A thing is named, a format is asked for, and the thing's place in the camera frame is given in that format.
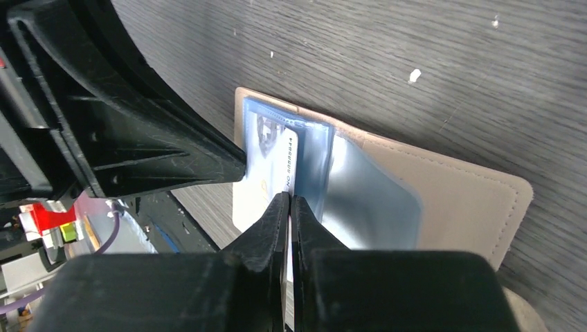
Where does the beige card holder wallet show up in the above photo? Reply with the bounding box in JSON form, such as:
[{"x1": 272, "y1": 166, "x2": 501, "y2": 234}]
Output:
[{"x1": 235, "y1": 87, "x2": 534, "y2": 269}]

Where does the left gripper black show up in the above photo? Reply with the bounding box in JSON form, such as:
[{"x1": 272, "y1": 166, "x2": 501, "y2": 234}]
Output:
[{"x1": 1, "y1": 1, "x2": 246, "y2": 211}]

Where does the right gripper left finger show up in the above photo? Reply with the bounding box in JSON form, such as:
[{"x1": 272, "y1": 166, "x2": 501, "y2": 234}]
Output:
[{"x1": 28, "y1": 192, "x2": 290, "y2": 331}]

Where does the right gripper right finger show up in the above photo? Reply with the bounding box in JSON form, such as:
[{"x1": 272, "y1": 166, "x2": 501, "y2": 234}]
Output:
[{"x1": 290, "y1": 196, "x2": 519, "y2": 331}]

